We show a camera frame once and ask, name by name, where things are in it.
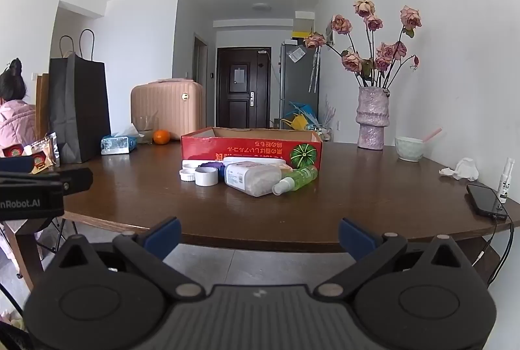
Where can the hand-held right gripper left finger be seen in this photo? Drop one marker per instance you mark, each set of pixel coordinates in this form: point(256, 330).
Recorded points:
point(164, 238)

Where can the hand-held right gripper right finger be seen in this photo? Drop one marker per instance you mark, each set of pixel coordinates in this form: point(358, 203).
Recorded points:
point(355, 238)

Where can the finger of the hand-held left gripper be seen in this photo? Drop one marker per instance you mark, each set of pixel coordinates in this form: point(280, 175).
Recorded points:
point(77, 179)

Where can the white round cap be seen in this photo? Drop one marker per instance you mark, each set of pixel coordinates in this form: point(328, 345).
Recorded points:
point(187, 175)

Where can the green spray bottle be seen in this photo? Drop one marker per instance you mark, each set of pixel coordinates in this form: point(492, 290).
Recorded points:
point(298, 176)

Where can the purple toothed cap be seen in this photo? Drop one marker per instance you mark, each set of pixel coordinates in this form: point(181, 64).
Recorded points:
point(211, 165)

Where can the blue toothed cap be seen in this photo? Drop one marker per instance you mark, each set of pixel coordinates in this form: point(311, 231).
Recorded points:
point(222, 173)

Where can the clear cotton swab box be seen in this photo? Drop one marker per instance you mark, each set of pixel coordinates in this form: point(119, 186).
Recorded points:
point(252, 179)

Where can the red cardboard box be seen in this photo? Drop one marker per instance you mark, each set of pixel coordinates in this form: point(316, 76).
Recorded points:
point(243, 153)

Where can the snack packet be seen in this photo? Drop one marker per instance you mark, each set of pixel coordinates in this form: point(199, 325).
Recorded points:
point(44, 150)

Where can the red round label packet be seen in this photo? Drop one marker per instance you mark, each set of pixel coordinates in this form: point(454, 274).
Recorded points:
point(14, 151)

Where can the blue tissue pack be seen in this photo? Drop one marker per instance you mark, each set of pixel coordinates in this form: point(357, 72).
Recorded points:
point(118, 145)

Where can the black paper bag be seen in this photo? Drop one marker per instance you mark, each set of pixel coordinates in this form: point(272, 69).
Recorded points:
point(79, 110)

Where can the clear drinking glass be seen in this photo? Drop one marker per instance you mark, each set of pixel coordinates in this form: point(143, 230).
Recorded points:
point(146, 130)

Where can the orange fruit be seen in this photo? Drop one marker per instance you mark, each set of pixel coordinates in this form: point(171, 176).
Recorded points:
point(161, 137)

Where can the pale green bowl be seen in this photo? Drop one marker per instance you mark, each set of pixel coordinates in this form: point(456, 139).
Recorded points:
point(409, 150)

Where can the clear desk organizer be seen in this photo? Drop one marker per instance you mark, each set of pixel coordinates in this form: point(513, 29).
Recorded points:
point(323, 131)

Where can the pink ribbed suitcase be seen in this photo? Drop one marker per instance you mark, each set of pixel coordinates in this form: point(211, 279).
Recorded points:
point(170, 110)

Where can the pink textured vase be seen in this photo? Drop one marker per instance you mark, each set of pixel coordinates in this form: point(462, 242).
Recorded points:
point(373, 118)

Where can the crumpled white tissue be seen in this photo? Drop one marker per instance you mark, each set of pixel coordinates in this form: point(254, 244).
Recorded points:
point(463, 170)

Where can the yellow plastic item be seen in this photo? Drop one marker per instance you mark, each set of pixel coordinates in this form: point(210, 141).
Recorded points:
point(298, 123)

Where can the pink spoon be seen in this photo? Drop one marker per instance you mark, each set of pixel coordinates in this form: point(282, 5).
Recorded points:
point(432, 134)

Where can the dried lavender bunch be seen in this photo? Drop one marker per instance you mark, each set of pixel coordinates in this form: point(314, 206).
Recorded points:
point(328, 112)

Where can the black smartphone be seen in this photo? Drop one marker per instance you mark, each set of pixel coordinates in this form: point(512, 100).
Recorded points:
point(485, 200)

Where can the blue plastic item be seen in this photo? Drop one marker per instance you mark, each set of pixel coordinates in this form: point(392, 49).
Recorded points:
point(302, 108)

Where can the small white spray bottle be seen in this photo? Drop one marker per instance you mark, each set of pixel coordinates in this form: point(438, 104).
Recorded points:
point(505, 183)

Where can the grey refrigerator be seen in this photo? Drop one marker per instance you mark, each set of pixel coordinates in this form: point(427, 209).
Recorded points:
point(294, 89)

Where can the dark brown entrance door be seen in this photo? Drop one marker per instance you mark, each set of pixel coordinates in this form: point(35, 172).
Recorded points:
point(243, 89)

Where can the clear umbrella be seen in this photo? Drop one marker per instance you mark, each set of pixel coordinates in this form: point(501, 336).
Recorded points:
point(313, 69)

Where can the dried pink roses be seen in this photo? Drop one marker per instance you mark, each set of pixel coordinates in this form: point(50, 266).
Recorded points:
point(386, 53)

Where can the yellow box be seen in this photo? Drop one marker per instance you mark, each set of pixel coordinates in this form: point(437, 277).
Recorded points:
point(302, 33)

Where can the ceiling lamp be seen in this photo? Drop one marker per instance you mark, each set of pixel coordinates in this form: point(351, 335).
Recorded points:
point(261, 6)

